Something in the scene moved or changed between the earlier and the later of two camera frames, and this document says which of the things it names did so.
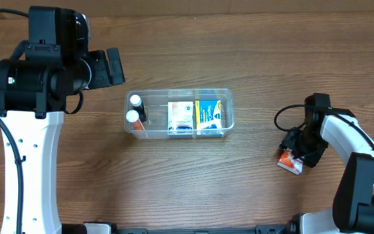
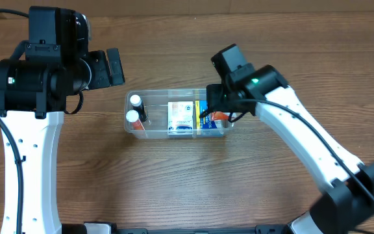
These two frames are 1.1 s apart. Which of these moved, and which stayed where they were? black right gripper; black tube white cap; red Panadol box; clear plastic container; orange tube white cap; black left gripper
Moved: black right gripper; red Panadol box
Stayed: black left gripper; clear plastic container; black tube white cap; orange tube white cap
